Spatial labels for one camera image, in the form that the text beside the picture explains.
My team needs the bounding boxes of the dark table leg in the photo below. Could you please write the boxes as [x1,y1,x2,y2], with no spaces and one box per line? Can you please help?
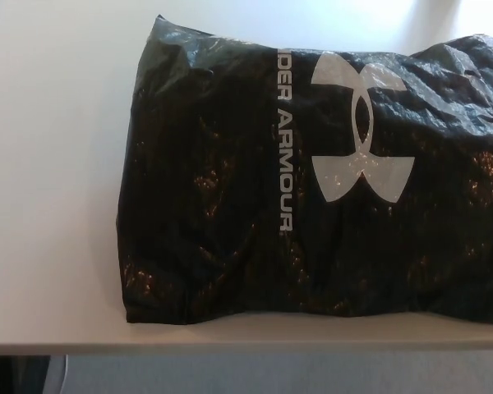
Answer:
[0,355,67,394]

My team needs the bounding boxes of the black Under Armour plastic bag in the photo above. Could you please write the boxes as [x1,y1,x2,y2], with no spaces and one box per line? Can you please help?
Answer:
[115,15,493,328]

